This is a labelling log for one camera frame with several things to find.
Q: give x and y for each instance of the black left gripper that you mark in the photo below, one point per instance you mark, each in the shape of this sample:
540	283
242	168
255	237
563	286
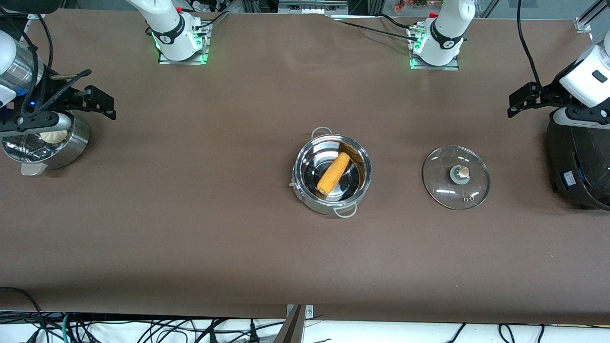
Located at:
546	93

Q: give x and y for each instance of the aluminium frame rail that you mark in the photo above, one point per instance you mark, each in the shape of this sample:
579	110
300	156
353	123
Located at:
312	5

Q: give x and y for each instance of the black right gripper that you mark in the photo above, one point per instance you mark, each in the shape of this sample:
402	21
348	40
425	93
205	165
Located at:
53	92

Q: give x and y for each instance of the aluminium frame post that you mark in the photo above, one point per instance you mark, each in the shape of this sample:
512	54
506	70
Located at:
584	24

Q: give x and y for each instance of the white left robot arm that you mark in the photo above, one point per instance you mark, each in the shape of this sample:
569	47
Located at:
443	33

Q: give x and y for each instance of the metal table bracket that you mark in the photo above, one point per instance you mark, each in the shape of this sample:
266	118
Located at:
309	312

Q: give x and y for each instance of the glass pot lid with knob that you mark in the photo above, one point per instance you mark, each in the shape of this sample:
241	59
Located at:
443	166

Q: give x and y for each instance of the steel saucepan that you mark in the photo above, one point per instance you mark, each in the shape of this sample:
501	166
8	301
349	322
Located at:
71	147

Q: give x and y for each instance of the orange background clutter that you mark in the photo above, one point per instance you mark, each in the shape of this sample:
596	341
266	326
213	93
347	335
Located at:
410	4

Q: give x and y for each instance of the white power strip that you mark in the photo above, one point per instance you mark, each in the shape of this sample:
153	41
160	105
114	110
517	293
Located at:
209	5

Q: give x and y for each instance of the yellow corn cob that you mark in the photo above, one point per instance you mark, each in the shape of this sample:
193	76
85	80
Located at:
333	174

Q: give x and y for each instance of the brown table cover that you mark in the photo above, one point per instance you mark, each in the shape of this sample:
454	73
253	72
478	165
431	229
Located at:
238	262

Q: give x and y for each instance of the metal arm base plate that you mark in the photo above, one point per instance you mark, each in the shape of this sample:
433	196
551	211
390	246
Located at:
200	47
455	64

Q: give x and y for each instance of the white steamed bun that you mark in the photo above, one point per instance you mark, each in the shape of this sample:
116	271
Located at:
55	136

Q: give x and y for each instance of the grey camera pole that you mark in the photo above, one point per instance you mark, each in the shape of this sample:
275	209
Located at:
291	331

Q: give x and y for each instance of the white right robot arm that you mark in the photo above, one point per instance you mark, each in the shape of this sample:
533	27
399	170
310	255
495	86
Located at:
167	24

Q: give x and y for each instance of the black rice cooker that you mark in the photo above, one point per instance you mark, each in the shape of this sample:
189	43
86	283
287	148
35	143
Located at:
586	166

